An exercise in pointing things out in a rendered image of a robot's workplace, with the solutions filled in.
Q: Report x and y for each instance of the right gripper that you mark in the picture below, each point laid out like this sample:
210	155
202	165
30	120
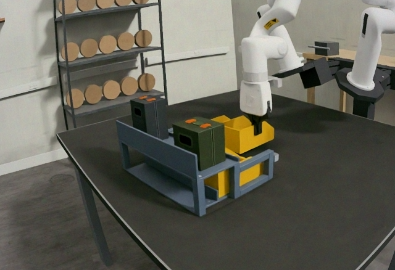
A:
255	98

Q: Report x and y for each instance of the yellow bin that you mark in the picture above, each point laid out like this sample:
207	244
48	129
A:
221	119
239	134
220	181

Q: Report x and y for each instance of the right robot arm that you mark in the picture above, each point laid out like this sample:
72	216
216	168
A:
275	45

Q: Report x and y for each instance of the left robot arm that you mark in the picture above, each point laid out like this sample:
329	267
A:
374	22

